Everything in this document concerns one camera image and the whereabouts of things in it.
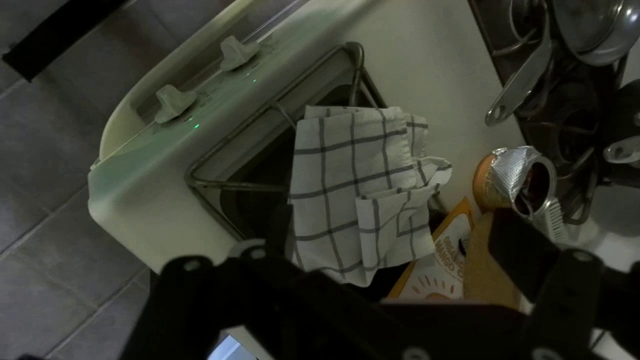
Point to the white gas stove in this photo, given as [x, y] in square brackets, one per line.
[427, 66]

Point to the white grey checkered towel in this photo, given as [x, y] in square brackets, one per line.
[341, 201]

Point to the white stove knob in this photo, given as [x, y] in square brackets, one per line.
[175, 102]
[238, 53]

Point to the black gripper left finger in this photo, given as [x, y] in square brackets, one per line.
[172, 300]

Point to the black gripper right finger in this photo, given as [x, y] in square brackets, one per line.
[561, 292]

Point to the black stand leg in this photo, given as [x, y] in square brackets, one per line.
[60, 36]

